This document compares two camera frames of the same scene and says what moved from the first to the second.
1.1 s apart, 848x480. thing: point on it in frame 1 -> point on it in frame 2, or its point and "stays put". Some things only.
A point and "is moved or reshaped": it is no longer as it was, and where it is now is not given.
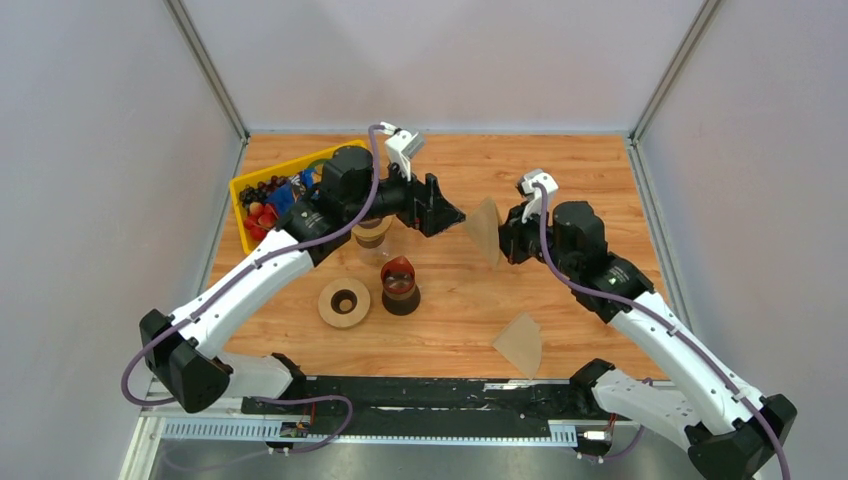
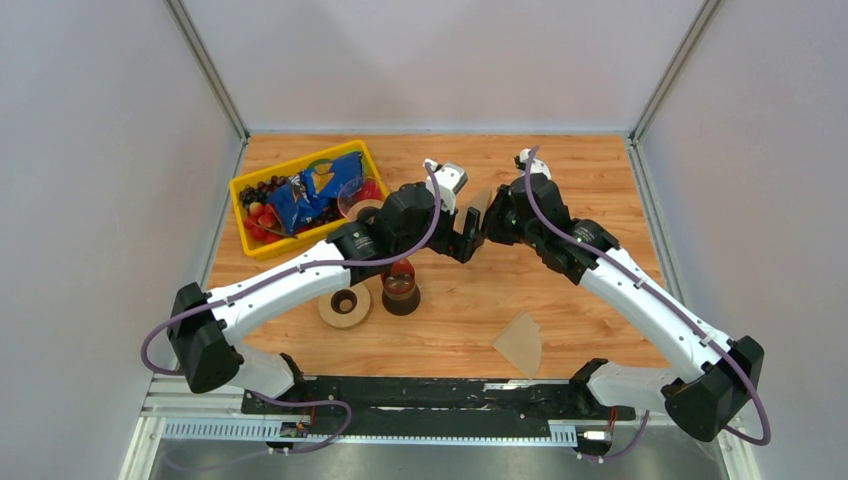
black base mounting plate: x=432 y=400 stays put
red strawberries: x=261 y=219 stays put
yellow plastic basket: x=286 y=168 stays put
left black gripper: x=426 y=208 -> x=457 y=245
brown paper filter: x=483 y=227 is moved or reshaped
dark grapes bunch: x=259 y=193 stays put
